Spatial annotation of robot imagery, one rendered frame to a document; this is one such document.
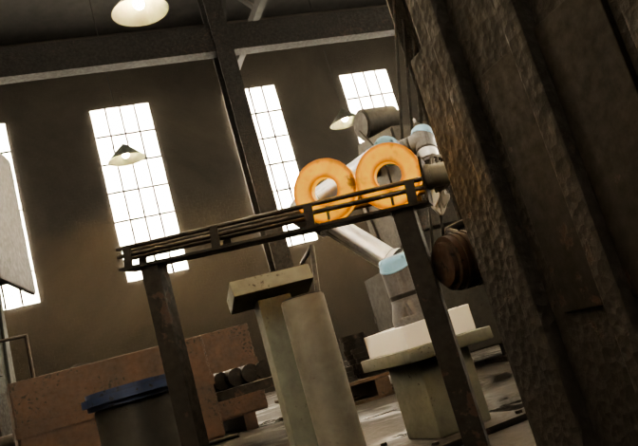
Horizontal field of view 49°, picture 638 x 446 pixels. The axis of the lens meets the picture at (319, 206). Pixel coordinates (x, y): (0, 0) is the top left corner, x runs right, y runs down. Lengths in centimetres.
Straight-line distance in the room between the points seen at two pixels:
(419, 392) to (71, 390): 183
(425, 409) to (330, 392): 51
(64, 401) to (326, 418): 191
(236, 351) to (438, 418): 319
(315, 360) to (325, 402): 11
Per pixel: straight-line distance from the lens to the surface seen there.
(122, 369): 360
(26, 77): 1046
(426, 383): 226
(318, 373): 186
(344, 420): 187
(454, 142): 138
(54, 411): 356
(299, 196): 170
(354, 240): 253
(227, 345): 529
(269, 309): 203
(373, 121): 781
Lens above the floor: 35
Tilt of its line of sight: 12 degrees up
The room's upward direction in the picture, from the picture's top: 16 degrees counter-clockwise
